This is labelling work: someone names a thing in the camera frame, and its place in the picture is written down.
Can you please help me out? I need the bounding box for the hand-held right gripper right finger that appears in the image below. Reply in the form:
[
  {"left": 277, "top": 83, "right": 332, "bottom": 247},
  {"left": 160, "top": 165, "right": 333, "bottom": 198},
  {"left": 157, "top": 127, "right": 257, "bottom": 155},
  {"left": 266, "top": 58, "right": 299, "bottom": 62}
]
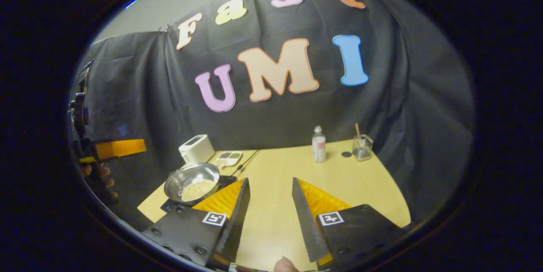
[{"left": 292, "top": 177, "right": 406, "bottom": 270}]

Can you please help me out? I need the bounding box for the pile of soybeans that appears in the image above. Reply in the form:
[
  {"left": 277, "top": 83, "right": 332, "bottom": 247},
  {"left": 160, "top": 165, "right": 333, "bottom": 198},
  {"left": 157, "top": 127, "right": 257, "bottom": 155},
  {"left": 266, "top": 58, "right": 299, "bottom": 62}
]
[{"left": 182, "top": 180, "right": 216, "bottom": 202}]

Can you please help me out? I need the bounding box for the black power cable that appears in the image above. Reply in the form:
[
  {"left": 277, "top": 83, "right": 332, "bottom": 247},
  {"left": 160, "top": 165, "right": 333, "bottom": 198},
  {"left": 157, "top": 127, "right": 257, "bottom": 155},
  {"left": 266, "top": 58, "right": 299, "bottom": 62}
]
[{"left": 231, "top": 150, "right": 260, "bottom": 177}]

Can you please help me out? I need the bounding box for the white divided bean tray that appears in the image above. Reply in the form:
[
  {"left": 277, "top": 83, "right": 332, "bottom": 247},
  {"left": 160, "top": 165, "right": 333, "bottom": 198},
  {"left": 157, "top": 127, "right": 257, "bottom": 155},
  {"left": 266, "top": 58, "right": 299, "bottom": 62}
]
[{"left": 214, "top": 151, "right": 243, "bottom": 167}]

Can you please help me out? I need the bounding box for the wire mesh utensil holder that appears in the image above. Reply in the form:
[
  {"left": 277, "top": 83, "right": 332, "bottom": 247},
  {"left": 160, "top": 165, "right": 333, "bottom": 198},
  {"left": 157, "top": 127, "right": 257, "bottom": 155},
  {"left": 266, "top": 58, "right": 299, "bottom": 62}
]
[{"left": 352, "top": 134, "right": 374, "bottom": 161}]

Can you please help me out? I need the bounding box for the white plastic bottle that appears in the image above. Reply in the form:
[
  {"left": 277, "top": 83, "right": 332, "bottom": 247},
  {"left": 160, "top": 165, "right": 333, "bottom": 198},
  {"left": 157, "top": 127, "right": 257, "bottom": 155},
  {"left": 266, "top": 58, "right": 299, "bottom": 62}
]
[{"left": 312, "top": 126, "right": 326, "bottom": 163}]

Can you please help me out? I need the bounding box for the white toaster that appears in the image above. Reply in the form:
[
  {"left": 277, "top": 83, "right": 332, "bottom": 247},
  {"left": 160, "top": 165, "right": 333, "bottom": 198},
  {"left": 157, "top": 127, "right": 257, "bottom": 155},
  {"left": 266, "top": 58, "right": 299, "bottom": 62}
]
[{"left": 178, "top": 134, "right": 216, "bottom": 164}]

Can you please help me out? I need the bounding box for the steel pot with black handles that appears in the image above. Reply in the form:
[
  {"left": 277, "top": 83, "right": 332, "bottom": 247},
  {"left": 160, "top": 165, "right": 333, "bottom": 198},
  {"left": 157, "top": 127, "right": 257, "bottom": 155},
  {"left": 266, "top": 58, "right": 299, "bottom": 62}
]
[{"left": 163, "top": 163, "right": 221, "bottom": 203}]

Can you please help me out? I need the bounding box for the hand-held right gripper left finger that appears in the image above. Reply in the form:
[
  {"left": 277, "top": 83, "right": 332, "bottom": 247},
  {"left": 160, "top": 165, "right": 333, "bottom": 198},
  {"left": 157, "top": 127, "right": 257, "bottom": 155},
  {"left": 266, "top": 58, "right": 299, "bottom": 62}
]
[{"left": 142, "top": 178, "right": 251, "bottom": 270}]

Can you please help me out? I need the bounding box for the black induction cooktop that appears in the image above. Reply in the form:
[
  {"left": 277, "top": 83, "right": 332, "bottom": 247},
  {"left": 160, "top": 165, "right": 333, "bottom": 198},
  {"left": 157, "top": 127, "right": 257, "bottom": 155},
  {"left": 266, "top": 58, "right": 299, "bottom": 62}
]
[{"left": 160, "top": 175, "right": 238, "bottom": 213}]

